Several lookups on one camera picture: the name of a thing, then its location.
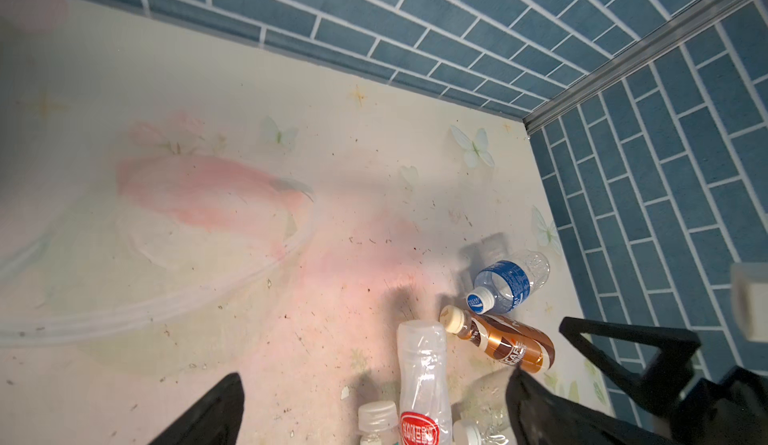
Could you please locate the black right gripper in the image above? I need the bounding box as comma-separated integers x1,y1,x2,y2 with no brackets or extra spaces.
559,317,767,444

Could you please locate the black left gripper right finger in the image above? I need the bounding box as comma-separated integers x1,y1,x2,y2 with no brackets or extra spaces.
505,368,673,445

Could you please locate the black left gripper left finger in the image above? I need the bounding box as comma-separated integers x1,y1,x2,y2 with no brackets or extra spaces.
150,372,245,445

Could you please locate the white bottle red cap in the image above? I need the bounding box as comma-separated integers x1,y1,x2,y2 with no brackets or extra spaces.
397,320,453,445

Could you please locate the clear bottle blue label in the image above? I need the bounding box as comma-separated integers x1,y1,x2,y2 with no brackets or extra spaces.
466,251,550,315

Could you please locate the clear bottle green white cap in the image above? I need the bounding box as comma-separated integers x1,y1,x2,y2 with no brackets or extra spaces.
357,400,400,445

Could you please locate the brown coffee bottle right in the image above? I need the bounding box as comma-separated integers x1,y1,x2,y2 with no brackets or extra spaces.
439,305,556,374

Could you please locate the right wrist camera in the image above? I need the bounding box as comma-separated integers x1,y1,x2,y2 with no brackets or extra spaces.
731,262,768,343

